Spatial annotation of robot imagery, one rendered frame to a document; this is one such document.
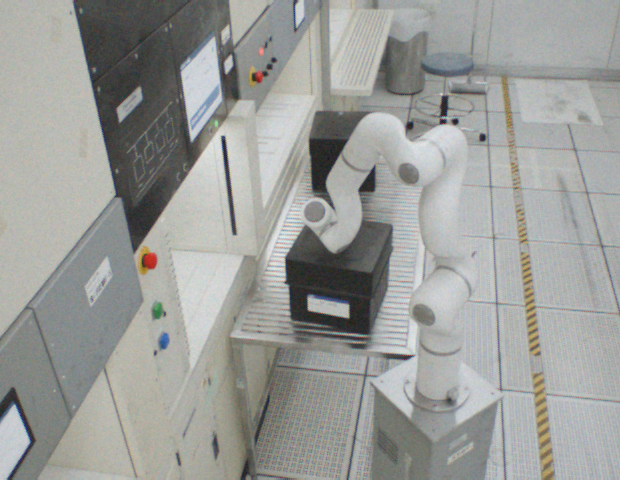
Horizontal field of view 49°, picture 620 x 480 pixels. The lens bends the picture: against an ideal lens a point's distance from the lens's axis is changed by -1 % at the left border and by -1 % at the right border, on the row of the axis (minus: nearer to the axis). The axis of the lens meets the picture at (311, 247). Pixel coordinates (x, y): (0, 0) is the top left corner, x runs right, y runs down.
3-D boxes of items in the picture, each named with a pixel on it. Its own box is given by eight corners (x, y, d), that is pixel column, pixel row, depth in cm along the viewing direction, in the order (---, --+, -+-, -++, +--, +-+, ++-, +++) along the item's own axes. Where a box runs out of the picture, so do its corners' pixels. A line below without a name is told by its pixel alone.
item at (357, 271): (372, 300, 213) (373, 266, 206) (283, 284, 221) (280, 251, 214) (394, 248, 236) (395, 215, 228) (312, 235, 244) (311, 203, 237)
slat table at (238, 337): (404, 502, 258) (415, 355, 214) (249, 481, 268) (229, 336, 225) (423, 289, 362) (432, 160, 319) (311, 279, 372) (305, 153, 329)
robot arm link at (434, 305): (470, 337, 193) (479, 269, 179) (438, 376, 181) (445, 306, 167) (432, 321, 199) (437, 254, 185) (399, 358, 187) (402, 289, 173)
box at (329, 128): (376, 193, 296) (377, 139, 282) (309, 191, 299) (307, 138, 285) (378, 161, 319) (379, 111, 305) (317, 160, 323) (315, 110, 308)
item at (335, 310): (289, 319, 230) (286, 278, 221) (315, 271, 252) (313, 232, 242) (369, 335, 223) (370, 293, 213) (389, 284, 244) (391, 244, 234)
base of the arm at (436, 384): (482, 392, 200) (490, 346, 190) (434, 422, 192) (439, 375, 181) (438, 356, 213) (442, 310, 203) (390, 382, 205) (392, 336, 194)
